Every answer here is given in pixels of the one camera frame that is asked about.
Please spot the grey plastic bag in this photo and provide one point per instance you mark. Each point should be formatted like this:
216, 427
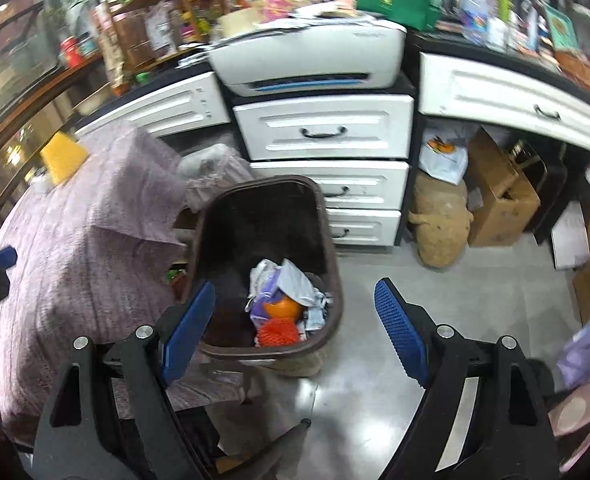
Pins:
215, 170

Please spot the red canister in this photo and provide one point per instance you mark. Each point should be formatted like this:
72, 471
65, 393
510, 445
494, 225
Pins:
71, 52

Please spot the white printer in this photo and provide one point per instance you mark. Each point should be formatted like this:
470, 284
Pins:
300, 55

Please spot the wooden railing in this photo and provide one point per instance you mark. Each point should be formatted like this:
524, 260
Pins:
25, 120

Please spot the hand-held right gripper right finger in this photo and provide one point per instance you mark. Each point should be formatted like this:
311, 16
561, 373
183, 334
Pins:
400, 330

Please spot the silver snack wrapper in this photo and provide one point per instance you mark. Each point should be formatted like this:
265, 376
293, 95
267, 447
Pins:
295, 280

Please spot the purple snack packet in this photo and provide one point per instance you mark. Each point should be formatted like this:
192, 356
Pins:
262, 310

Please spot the wooden shelf rack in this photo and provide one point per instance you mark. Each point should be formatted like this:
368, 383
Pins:
175, 15

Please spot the white bag orange print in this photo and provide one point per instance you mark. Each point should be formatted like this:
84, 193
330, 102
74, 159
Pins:
442, 157

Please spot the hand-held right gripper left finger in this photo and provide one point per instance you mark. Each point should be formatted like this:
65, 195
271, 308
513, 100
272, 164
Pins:
187, 330

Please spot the white plastic bag red print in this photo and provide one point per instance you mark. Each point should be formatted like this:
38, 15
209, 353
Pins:
275, 332

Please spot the dark metal leg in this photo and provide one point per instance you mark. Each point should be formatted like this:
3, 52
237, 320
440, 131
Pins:
275, 447

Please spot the brown trash bin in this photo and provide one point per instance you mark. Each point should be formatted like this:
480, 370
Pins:
235, 240

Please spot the open brown cardboard box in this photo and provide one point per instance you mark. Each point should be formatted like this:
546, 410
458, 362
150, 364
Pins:
495, 200

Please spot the white flat board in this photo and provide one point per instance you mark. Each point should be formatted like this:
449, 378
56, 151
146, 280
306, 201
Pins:
570, 240

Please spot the burlap sack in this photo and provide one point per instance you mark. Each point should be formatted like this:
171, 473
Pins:
440, 225

